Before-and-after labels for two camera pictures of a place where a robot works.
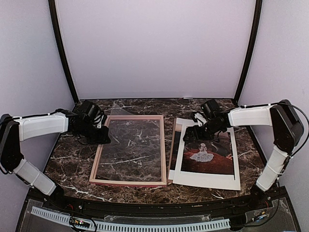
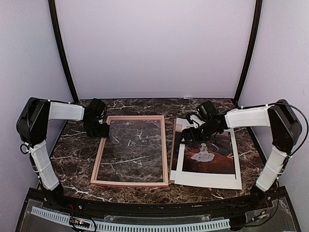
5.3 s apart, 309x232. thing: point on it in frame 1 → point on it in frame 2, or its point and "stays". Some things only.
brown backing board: x=171 y=152 stays
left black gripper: x=103 y=138 → x=104 y=132
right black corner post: x=257 y=19 stays
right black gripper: x=189 y=130 stays
